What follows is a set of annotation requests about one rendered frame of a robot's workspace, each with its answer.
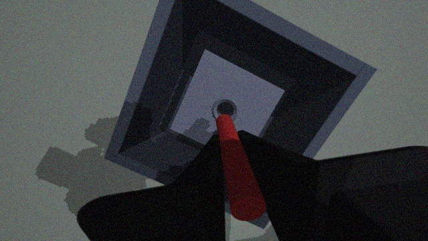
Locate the red peg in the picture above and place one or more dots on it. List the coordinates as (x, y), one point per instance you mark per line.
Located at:
(245, 199)

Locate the dark grey open box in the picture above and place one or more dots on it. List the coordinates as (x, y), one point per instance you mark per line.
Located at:
(321, 82)

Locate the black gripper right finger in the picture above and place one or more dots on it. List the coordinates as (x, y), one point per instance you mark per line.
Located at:
(297, 188)

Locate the grey square plate with hole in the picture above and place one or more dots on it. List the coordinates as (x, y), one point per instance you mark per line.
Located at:
(252, 99)

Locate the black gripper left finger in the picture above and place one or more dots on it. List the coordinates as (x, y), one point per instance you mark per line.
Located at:
(194, 202)

